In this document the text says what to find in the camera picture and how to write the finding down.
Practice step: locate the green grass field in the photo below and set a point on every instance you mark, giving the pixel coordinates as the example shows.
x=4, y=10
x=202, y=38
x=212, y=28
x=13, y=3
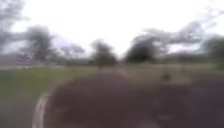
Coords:
x=30, y=81

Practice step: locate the pale path edge line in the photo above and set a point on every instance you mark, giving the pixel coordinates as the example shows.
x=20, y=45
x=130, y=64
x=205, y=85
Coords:
x=39, y=111

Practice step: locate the dark asphalt path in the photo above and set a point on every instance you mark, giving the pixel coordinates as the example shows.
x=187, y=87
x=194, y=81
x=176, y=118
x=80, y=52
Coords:
x=110, y=103

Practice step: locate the dark round tree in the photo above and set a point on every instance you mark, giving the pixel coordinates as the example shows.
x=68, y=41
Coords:
x=103, y=54

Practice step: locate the green grass strip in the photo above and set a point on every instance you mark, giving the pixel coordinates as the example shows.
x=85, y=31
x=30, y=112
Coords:
x=150, y=70

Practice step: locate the bare dark tree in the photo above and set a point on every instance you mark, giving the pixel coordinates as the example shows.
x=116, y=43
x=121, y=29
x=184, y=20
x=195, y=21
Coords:
x=40, y=43

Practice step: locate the small bare tree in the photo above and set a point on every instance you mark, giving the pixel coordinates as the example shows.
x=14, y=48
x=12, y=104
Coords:
x=72, y=51

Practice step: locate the wide dark tree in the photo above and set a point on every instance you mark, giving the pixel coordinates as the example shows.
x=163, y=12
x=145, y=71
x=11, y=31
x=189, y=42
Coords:
x=145, y=48

